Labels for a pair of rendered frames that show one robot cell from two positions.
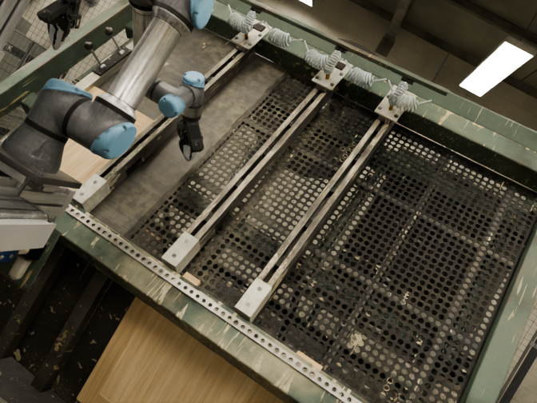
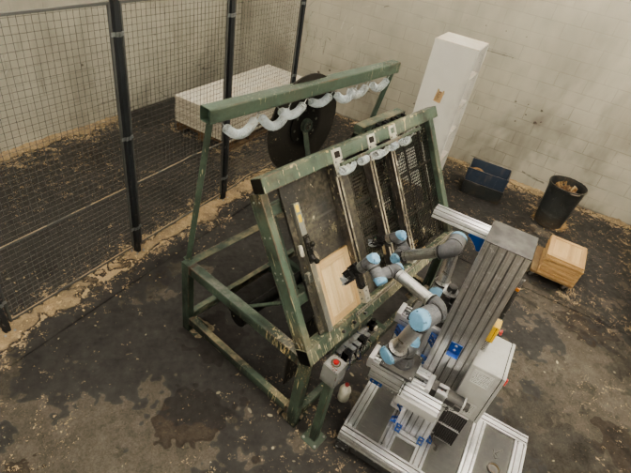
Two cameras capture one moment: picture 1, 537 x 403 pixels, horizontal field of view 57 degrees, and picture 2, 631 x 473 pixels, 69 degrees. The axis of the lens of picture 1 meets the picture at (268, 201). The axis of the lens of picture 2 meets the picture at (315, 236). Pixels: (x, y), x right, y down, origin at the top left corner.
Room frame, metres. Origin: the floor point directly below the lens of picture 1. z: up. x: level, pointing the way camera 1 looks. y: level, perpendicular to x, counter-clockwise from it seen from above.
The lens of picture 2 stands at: (1.45, 3.17, 3.35)
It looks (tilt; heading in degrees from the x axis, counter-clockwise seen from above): 37 degrees down; 288
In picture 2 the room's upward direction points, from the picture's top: 12 degrees clockwise
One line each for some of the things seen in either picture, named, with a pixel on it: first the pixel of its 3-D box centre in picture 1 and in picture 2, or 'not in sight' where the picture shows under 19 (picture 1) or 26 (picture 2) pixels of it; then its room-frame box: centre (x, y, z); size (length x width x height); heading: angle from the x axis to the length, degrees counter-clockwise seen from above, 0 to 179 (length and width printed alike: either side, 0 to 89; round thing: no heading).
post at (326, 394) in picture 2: not in sight; (321, 410); (1.75, 1.26, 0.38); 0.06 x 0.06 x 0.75; 74
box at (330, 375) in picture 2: not in sight; (333, 371); (1.75, 1.26, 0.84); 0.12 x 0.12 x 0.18; 74
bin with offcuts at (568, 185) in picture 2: not in sight; (558, 203); (0.10, -3.48, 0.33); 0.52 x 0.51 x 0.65; 84
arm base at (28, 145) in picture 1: (38, 143); not in sight; (1.32, 0.61, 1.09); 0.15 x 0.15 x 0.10
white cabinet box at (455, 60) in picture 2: not in sight; (438, 114); (2.11, -3.49, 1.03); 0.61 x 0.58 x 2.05; 84
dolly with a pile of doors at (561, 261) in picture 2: not in sight; (557, 261); (0.04, -2.18, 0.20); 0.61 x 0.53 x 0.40; 84
